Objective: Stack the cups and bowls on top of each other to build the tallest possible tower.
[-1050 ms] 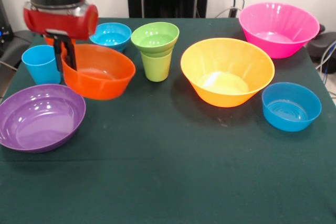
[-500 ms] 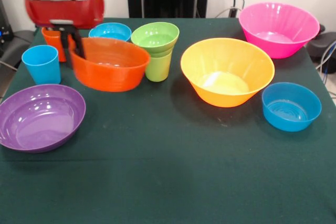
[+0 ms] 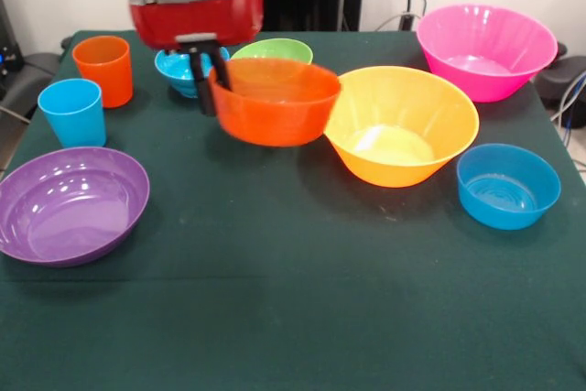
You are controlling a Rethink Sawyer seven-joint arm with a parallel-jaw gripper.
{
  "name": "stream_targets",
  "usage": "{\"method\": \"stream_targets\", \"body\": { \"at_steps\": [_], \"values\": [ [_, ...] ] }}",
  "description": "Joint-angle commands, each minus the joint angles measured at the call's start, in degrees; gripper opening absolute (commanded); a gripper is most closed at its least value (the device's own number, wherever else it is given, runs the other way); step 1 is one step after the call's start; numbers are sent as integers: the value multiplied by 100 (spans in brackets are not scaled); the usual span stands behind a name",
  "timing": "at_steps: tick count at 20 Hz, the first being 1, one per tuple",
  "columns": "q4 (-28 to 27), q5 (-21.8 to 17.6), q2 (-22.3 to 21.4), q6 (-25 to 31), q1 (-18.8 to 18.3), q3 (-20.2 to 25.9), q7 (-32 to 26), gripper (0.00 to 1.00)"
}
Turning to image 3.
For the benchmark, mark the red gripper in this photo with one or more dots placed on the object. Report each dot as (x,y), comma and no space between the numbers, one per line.
(201,20)

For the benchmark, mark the green stepped bowl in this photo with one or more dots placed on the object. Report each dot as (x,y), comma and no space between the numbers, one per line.
(274,50)

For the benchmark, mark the orange round bowl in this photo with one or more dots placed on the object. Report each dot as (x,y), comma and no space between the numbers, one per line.
(274,121)

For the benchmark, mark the light blue stepped bowl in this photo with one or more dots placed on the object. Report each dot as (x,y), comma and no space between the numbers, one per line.
(176,70)

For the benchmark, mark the orange plastic cup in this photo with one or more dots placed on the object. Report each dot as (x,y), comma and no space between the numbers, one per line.
(107,79)

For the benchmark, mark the blue plastic cup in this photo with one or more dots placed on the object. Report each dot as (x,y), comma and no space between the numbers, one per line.
(75,121)

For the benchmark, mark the large purple bowl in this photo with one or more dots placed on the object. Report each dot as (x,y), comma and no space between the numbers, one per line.
(68,208)

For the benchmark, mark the large yellow-orange bowl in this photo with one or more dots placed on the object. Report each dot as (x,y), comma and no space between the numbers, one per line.
(403,111)

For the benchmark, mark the black power adapter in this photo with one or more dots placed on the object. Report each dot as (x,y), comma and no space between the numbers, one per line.
(406,21)

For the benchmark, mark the black computer case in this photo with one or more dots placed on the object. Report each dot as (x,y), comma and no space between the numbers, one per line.
(9,52)

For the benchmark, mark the dark green tablecloth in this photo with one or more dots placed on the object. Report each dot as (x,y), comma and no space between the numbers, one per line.
(320,318)

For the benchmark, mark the large pink bowl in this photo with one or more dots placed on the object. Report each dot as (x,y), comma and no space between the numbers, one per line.
(485,43)

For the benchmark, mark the blue round bowl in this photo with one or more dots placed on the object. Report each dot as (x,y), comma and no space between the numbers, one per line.
(508,198)

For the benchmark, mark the black equipment base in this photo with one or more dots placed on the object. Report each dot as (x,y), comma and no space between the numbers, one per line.
(565,77)

